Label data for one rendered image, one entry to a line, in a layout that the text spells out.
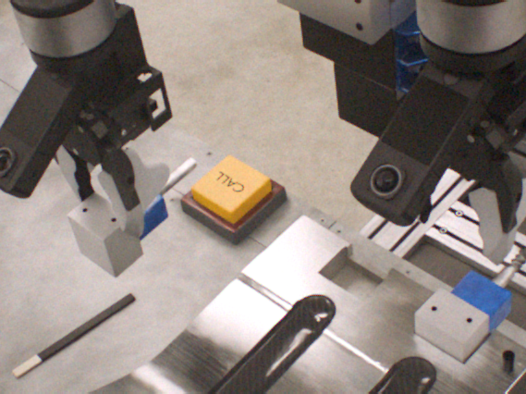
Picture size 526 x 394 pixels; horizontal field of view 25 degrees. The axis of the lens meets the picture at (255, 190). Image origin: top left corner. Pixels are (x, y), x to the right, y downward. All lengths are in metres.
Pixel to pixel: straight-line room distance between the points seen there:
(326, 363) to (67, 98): 0.31
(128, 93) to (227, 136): 1.52
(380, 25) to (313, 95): 1.30
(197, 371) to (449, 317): 0.22
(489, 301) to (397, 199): 0.26
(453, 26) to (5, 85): 0.82
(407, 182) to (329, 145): 1.65
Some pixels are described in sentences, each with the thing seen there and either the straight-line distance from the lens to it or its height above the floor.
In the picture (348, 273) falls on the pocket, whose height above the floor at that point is 0.86.
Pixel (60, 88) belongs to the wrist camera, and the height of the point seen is 1.12.
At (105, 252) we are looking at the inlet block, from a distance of 1.05.
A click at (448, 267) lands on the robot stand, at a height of 0.21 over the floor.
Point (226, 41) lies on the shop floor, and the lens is 2.71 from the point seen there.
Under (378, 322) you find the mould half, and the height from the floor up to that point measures 0.89.
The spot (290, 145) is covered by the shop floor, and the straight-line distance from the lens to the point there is 2.44.
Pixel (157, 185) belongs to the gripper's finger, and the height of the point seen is 0.98.
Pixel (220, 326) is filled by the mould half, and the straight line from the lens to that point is 1.05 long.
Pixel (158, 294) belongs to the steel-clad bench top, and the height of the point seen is 0.80.
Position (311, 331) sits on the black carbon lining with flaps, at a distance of 1.04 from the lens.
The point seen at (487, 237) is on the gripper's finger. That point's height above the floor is 1.04.
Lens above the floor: 1.72
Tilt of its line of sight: 47 degrees down
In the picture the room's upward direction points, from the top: 10 degrees counter-clockwise
